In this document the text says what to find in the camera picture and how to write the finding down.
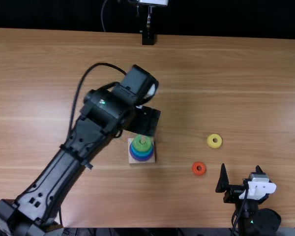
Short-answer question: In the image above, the thin grey cable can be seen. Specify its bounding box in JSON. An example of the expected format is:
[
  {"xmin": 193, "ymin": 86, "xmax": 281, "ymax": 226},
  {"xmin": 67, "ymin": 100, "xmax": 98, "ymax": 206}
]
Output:
[{"xmin": 100, "ymin": 0, "xmax": 108, "ymax": 32}]

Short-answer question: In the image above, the orange ring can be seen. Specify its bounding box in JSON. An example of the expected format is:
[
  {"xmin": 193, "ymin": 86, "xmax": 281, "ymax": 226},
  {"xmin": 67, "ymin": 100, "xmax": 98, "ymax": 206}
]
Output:
[{"xmin": 191, "ymin": 161, "xmax": 207, "ymax": 177}]

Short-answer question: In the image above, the white mounted box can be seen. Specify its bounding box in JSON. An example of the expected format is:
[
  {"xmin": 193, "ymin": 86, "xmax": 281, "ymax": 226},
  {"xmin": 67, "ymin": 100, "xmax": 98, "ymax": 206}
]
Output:
[{"xmin": 137, "ymin": 0, "xmax": 170, "ymax": 7}]

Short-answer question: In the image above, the wooden peg base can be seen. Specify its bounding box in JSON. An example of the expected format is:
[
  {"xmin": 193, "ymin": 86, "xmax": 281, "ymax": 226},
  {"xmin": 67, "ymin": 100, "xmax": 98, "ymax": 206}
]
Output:
[{"xmin": 127, "ymin": 137, "xmax": 157, "ymax": 165}]

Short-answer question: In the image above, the light green ring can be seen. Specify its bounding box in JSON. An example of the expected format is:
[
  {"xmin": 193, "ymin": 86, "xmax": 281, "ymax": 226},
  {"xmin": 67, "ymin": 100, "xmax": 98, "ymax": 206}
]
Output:
[{"xmin": 132, "ymin": 134, "xmax": 153, "ymax": 152}]

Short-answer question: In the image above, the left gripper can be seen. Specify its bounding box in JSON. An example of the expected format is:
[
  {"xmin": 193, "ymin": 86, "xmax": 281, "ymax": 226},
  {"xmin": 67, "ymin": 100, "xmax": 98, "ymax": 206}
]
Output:
[{"xmin": 118, "ymin": 64, "xmax": 162, "ymax": 137}]

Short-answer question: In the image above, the light blue ring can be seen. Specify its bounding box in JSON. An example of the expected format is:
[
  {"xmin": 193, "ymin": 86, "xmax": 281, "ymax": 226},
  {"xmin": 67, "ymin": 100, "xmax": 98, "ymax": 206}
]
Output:
[{"xmin": 130, "ymin": 145, "xmax": 153, "ymax": 158}]

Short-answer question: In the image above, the yellow ring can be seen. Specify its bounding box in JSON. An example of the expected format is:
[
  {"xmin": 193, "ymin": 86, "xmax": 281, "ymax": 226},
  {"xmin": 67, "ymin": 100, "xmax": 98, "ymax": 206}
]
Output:
[{"xmin": 206, "ymin": 133, "xmax": 223, "ymax": 149}]

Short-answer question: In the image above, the black cable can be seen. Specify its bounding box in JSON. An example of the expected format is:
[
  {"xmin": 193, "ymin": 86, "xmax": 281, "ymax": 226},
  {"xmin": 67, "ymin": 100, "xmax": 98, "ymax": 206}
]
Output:
[
  {"xmin": 67, "ymin": 62, "xmax": 128, "ymax": 148},
  {"xmin": 230, "ymin": 181, "xmax": 250, "ymax": 236}
]

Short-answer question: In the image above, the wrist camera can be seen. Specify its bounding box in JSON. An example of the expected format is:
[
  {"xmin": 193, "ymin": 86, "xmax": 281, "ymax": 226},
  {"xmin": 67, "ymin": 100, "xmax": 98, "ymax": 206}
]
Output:
[
  {"xmin": 238, "ymin": 172, "xmax": 277, "ymax": 200},
  {"xmin": 135, "ymin": 83, "xmax": 159, "ymax": 110}
]

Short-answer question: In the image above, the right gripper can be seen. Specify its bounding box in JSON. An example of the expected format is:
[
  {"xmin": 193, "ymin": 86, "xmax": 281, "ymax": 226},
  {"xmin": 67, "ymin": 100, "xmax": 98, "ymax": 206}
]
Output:
[{"xmin": 215, "ymin": 163, "xmax": 270, "ymax": 205}]

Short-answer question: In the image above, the black clamp stand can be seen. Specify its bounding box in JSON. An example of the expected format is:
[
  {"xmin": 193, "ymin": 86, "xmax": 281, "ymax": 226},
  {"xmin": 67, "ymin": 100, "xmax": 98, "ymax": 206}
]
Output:
[{"xmin": 135, "ymin": 5, "xmax": 158, "ymax": 46}]

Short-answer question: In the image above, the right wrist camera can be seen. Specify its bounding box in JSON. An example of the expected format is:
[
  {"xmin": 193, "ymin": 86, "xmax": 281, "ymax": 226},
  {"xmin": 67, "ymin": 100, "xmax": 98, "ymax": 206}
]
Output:
[{"xmin": 238, "ymin": 172, "xmax": 277, "ymax": 200}]

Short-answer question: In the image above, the dark blue ring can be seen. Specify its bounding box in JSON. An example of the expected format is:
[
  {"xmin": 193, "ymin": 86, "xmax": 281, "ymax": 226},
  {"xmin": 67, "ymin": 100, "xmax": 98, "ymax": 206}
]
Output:
[{"xmin": 129, "ymin": 144, "xmax": 154, "ymax": 159}]

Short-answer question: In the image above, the purple ring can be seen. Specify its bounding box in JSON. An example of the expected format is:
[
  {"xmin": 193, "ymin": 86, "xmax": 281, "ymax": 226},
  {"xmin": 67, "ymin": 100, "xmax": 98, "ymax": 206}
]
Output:
[{"xmin": 129, "ymin": 147, "xmax": 154, "ymax": 163}]

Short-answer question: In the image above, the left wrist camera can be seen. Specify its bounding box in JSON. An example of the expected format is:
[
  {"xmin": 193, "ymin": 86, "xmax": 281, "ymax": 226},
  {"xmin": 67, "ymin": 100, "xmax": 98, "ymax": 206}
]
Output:
[{"xmin": 135, "ymin": 83, "xmax": 159, "ymax": 110}]

